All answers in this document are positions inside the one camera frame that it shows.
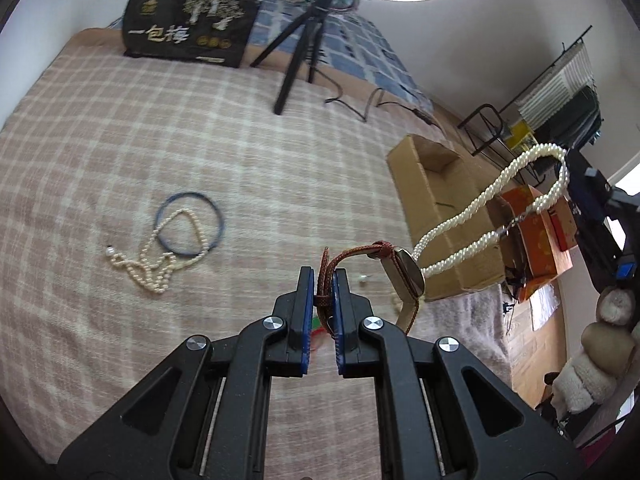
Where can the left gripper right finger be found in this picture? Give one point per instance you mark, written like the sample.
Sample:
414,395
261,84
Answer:
442,414

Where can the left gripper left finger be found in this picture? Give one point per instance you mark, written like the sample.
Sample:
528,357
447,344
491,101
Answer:
202,413

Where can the brown strap wristwatch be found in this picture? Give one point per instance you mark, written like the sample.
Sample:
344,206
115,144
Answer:
400,268

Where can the orange cloth covered stand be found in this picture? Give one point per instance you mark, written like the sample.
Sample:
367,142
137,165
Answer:
541,251

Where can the black clothes rack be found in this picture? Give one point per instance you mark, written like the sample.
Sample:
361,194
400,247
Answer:
561,105

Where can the white plush toy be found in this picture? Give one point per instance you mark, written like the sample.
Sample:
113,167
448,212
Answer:
609,346

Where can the cardboard box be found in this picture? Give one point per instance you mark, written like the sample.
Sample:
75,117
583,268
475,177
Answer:
434,184

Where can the pink plaid blanket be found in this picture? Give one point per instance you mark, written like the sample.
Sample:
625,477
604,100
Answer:
144,201

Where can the black tripod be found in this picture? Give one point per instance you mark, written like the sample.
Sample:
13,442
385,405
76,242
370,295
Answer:
312,23

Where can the black snack bag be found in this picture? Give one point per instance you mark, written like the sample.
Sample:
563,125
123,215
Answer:
210,31

